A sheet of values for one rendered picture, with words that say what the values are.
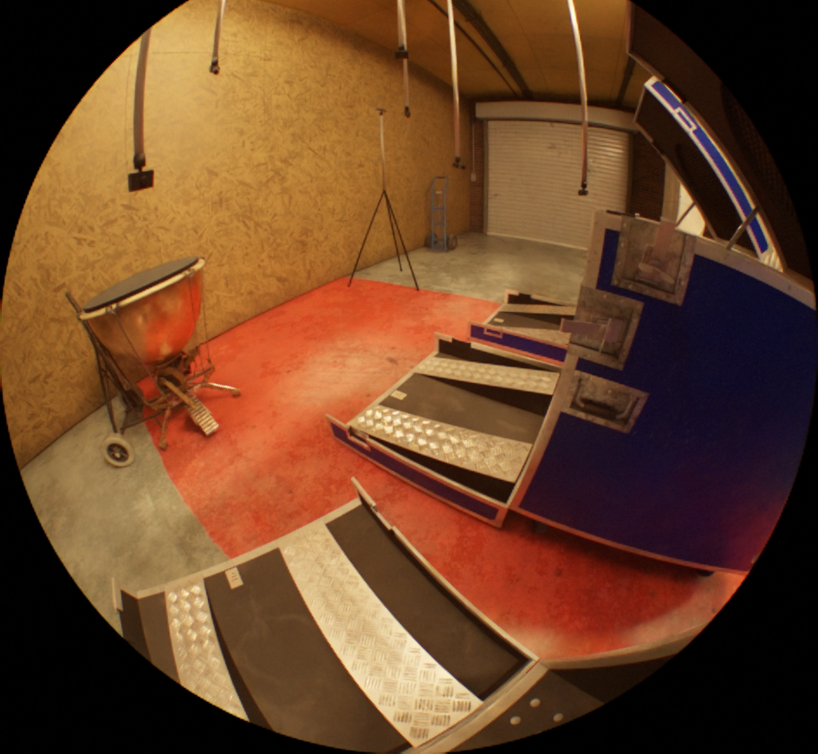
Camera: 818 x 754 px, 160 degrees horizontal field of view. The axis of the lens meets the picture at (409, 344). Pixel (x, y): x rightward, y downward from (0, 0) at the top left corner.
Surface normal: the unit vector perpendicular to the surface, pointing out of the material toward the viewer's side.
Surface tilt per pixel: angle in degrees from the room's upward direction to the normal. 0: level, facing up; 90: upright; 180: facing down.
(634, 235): 90
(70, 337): 90
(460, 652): 1
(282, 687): 1
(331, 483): 0
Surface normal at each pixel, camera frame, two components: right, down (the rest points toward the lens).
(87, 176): 0.85, 0.24
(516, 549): -0.03, -0.86
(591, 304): -0.58, 0.43
